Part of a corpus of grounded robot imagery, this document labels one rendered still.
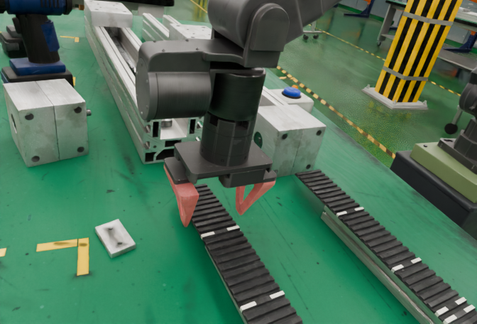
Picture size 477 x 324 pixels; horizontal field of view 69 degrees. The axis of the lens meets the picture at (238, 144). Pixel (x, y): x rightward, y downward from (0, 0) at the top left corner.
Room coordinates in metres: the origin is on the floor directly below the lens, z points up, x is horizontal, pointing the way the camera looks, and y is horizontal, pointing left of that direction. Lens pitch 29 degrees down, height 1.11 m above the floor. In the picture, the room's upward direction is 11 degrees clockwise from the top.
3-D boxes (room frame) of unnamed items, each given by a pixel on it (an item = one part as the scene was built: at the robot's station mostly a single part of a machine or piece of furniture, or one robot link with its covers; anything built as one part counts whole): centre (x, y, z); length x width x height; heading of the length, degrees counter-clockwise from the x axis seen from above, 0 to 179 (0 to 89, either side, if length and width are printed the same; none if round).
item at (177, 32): (0.93, 0.16, 0.87); 0.16 x 0.11 x 0.07; 32
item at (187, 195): (0.33, 0.04, 0.85); 0.07 x 0.07 x 0.09; 32
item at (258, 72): (0.34, 0.02, 0.98); 0.07 x 0.06 x 0.07; 122
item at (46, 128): (0.48, 0.30, 0.83); 0.11 x 0.10 x 0.10; 135
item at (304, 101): (0.76, -0.09, 0.81); 0.10 x 0.08 x 0.06; 122
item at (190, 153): (0.35, 0.01, 0.92); 0.10 x 0.07 x 0.07; 122
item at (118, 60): (0.83, 0.32, 0.82); 0.80 x 0.10 x 0.09; 32
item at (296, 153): (0.56, -0.09, 0.83); 0.12 x 0.09 x 0.10; 122
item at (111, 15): (1.04, 0.45, 0.87); 0.16 x 0.11 x 0.07; 32
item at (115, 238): (0.30, 0.13, 0.78); 0.05 x 0.03 x 0.01; 45
